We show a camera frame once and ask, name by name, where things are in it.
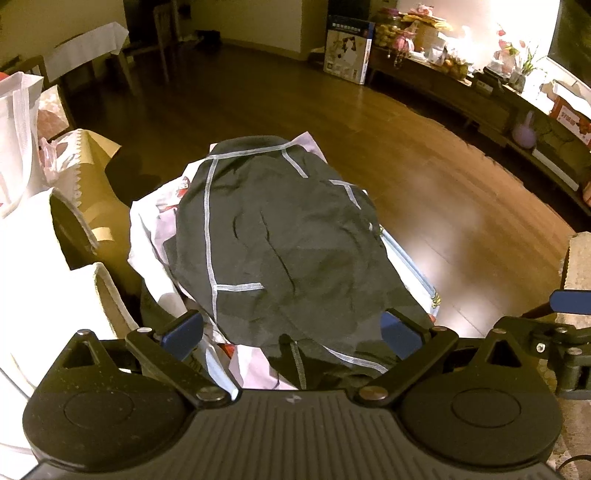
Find low wooden cabinet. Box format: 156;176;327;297
368;44;591;205

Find pale blue striped cloth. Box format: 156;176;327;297
376;224;443;326

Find brown paper bag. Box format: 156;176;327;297
48;129;141;298

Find black garment with grey seams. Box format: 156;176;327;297
164;135;437;393

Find television screen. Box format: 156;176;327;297
547;0;591;90

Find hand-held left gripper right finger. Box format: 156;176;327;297
355;308;525;409

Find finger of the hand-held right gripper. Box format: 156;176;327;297
508;318;591;396
549;288;591;317

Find pink plastic bag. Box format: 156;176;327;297
38;87;75;183

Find red printed box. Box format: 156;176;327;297
549;93;591;148

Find table with white cloth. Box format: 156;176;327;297
44;22;131;85

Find pink flowers in vase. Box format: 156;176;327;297
494;21;542;89

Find pile of gift packages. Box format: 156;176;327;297
373;0;467;77

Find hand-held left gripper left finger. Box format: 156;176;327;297
55;309;232;409

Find wooden chair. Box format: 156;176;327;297
121;0;182;95

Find printed cardboard box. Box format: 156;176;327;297
324;17;376;86

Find white tote bag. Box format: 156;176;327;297
0;71;47;219

